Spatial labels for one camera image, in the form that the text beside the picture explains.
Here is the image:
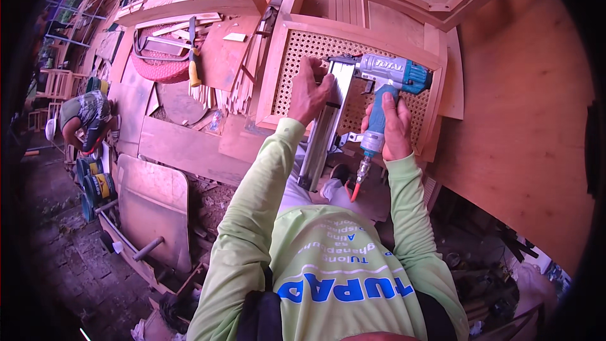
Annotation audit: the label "person's left hand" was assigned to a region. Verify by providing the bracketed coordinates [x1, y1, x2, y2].
[287, 57, 335, 127]

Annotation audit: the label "person's right hand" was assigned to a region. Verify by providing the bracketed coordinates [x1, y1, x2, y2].
[361, 91, 414, 162]

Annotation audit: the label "teal grey pneumatic nail gun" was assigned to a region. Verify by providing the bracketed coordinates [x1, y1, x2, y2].
[297, 53, 434, 193]

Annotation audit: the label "pile of thin wooden strips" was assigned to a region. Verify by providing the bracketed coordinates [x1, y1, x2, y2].
[188, 19, 269, 115]

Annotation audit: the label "person's legs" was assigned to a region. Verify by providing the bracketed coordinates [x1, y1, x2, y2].
[278, 144, 394, 224]

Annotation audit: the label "large plywood panel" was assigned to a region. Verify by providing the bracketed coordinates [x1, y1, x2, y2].
[428, 0, 596, 276]

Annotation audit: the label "round wooden disc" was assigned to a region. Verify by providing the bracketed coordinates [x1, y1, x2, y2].
[156, 81, 210, 127]

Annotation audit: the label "long wooden plank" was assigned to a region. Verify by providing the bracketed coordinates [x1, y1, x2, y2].
[137, 116, 253, 187]

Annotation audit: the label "red woven basket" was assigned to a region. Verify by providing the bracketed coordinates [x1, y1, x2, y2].
[131, 26, 205, 84]

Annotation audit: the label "person's body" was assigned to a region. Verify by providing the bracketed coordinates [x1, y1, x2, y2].
[187, 201, 470, 341]

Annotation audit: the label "heap of scrap and bags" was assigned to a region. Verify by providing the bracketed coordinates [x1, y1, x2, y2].
[428, 189, 571, 341]

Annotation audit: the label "rounded plywood board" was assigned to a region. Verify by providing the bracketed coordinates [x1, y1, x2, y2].
[116, 153, 192, 274]

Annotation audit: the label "grey metal pipe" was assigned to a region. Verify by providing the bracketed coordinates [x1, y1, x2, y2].
[133, 236, 165, 262]

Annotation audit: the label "blue paint can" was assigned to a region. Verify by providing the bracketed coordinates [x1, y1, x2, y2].
[83, 173, 117, 206]
[80, 193, 98, 223]
[76, 156, 104, 182]

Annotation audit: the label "blue metal rack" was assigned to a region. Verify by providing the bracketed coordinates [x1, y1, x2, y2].
[44, 0, 121, 49]

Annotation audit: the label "stack of small wooden chairs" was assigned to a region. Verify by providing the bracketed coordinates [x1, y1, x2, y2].
[27, 68, 89, 132]

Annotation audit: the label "wooden frame with cane webbing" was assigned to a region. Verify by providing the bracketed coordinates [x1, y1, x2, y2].
[255, 13, 449, 163]

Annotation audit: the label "hacksaw with yellow handle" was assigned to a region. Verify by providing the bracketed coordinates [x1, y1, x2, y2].
[133, 16, 203, 88]

